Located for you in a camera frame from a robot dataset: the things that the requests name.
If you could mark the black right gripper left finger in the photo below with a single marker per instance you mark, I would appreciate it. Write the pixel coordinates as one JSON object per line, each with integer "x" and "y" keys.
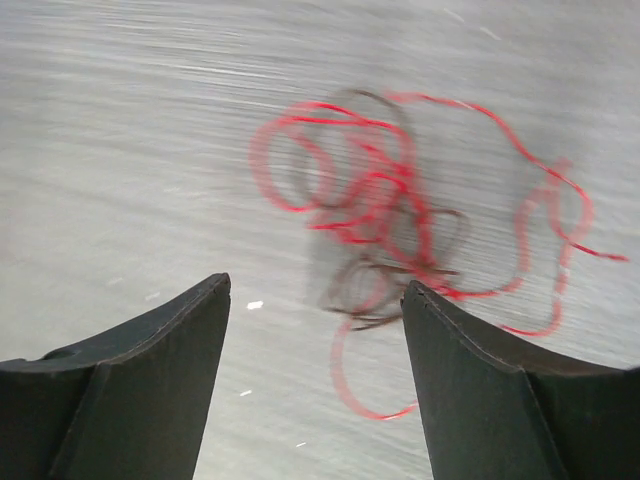
{"x": 129, "y": 403}

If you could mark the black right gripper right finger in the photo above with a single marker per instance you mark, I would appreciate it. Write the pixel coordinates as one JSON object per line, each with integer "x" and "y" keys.
{"x": 496, "y": 407}

